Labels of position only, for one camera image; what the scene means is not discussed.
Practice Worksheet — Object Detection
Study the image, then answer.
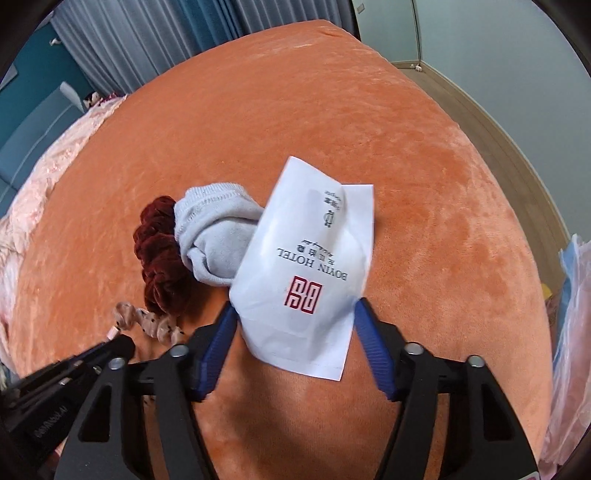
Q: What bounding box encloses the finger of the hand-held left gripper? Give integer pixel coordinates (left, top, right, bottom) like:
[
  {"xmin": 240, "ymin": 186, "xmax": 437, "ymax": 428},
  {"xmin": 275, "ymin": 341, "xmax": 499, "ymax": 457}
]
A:
[{"xmin": 9, "ymin": 333, "xmax": 137, "ymax": 416}]

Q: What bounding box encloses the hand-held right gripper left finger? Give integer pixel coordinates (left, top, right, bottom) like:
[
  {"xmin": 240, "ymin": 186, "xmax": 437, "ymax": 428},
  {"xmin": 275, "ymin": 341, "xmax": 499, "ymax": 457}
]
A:
[{"xmin": 53, "ymin": 302, "xmax": 238, "ymax": 480}]

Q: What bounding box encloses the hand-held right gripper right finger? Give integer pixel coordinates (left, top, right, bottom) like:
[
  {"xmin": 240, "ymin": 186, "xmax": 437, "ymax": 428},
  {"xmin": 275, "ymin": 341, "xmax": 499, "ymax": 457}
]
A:
[{"xmin": 353, "ymin": 298, "xmax": 541, "ymax": 480}]

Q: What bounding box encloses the beige dotted scrunchie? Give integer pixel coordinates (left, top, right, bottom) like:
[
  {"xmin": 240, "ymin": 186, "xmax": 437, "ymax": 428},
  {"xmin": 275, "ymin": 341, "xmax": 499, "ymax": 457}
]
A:
[{"xmin": 107, "ymin": 301, "xmax": 185, "ymax": 344}]

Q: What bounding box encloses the white paper packet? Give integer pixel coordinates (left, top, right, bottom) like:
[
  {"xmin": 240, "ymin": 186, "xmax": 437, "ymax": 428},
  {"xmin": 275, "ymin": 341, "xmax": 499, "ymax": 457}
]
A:
[{"xmin": 228, "ymin": 156, "xmax": 375, "ymax": 381}]

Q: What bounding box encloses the bin with white bag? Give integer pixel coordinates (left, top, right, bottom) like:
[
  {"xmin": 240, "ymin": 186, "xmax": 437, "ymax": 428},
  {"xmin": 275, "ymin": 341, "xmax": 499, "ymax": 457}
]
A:
[{"xmin": 538, "ymin": 233, "xmax": 591, "ymax": 472}]

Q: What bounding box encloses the grey sock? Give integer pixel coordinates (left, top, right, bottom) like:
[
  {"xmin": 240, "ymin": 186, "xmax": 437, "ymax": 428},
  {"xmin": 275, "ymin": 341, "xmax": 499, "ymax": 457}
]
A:
[{"xmin": 173, "ymin": 182, "xmax": 266, "ymax": 289}]

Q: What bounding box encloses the dark red velvet scrunchie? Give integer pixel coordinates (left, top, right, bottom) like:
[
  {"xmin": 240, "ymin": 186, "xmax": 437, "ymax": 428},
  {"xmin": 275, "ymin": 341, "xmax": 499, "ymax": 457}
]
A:
[{"xmin": 133, "ymin": 195, "xmax": 195, "ymax": 317}]

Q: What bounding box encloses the orange fleece bed blanket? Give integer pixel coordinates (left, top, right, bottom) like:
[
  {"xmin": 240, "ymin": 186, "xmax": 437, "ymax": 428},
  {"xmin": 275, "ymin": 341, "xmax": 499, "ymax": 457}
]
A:
[{"xmin": 9, "ymin": 19, "xmax": 555, "ymax": 480}]

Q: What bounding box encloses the pink floral quilt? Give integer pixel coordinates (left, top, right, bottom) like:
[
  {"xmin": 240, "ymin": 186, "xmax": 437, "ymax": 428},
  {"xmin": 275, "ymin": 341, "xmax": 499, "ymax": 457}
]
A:
[{"xmin": 0, "ymin": 95, "xmax": 127, "ymax": 352}]

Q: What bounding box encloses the blue plastic bag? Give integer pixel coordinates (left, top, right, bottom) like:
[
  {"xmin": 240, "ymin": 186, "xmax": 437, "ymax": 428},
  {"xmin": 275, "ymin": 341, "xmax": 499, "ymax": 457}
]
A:
[{"xmin": 558, "ymin": 235, "xmax": 591, "ymax": 317}]

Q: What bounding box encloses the teal padded headboard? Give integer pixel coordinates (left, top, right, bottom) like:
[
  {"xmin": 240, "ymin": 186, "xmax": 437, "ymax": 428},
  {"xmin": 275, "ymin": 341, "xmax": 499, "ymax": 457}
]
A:
[{"xmin": 0, "ymin": 85, "xmax": 84, "ymax": 217}]

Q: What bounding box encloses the grey curtain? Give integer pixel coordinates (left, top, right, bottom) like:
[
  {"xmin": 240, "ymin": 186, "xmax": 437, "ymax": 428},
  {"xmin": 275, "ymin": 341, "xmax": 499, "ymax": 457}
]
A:
[{"xmin": 48, "ymin": 0, "xmax": 361, "ymax": 95}]

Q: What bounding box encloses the blue curtain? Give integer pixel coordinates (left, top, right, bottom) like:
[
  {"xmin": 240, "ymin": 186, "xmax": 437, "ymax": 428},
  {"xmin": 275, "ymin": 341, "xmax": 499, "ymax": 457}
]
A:
[{"xmin": 178, "ymin": 0, "xmax": 241, "ymax": 56}]

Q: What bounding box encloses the standing floor mirror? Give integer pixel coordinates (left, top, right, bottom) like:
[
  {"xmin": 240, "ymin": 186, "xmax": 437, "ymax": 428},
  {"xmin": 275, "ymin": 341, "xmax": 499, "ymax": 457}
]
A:
[{"xmin": 346, "ymin": 0, "xmax": 423, "ymax": 65}]

